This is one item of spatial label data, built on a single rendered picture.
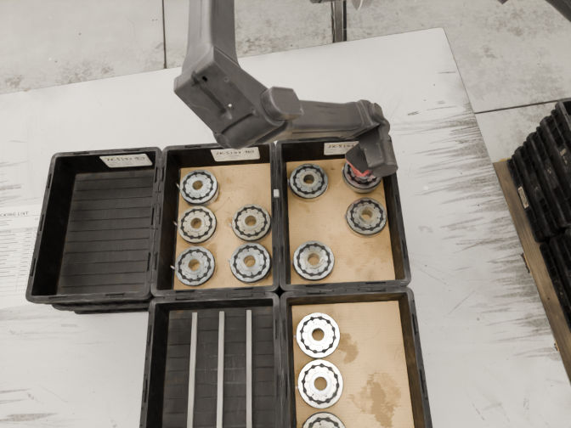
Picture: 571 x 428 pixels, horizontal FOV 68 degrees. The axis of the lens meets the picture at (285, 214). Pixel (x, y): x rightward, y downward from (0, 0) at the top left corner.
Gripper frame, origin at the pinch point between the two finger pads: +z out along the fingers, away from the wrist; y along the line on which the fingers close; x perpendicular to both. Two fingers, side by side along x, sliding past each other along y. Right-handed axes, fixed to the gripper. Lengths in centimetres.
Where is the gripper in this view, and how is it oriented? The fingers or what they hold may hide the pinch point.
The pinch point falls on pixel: (364, 168)
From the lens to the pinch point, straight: 113.4
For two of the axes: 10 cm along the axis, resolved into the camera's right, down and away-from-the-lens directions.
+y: 7.7, -6.0, 2.2
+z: 0.2, 3.7, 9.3
